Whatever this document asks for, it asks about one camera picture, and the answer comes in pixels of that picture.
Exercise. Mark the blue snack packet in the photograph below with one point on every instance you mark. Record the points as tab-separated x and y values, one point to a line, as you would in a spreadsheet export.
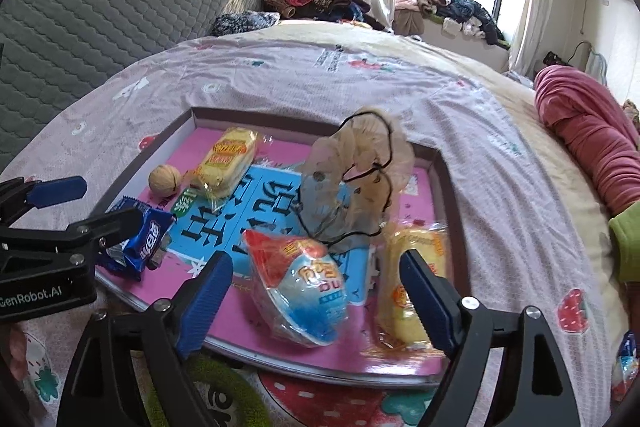
145	239

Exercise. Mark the pink quilt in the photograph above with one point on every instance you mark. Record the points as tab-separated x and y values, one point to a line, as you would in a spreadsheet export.
580	107

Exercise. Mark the green blanket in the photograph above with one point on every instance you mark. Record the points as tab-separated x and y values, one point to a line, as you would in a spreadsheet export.
627	247

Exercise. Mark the blue patterned cloth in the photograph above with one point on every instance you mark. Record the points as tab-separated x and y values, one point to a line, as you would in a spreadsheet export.
245	23

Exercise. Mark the long yellow cake packet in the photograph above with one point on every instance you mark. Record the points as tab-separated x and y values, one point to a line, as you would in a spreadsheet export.
394	317

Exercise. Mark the red white snack packet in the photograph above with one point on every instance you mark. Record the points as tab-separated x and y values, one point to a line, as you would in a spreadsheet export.
625	367

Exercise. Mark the clothes on window sill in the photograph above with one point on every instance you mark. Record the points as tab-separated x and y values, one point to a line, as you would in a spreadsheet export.
450	7

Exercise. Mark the person's left hand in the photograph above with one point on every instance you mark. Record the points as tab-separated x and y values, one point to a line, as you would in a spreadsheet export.
17	352

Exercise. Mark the strawberry printed bed sheet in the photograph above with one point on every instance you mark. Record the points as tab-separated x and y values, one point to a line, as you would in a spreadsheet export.
450	117

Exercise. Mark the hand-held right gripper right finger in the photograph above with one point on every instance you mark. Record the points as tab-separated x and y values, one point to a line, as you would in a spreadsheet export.
430	307

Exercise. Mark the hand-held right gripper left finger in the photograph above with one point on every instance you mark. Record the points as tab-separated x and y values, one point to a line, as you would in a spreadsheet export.
205	302

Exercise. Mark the pink and blue printed tray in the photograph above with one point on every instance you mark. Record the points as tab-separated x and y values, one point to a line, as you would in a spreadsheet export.
360	342

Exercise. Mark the grey quilted headboard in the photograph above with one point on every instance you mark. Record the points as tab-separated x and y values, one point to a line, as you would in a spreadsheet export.
100	7

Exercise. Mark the beige mesh hair scrunchie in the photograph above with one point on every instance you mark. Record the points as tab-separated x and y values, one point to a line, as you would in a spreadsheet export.
350	157

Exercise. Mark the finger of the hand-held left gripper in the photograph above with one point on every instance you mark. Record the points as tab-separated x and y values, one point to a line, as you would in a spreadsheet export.
100	229
57	191

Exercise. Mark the small yellow cake packet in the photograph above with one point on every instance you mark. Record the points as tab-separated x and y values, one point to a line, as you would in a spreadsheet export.
227	159

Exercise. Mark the walnut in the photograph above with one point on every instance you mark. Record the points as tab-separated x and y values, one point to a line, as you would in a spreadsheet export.
165	179

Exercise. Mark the beige bed sheet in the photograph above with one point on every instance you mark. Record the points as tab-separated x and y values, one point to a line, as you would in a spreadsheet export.
550	167

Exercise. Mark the blue and orange jelly cup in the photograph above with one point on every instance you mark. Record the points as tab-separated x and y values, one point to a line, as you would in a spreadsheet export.
300	297

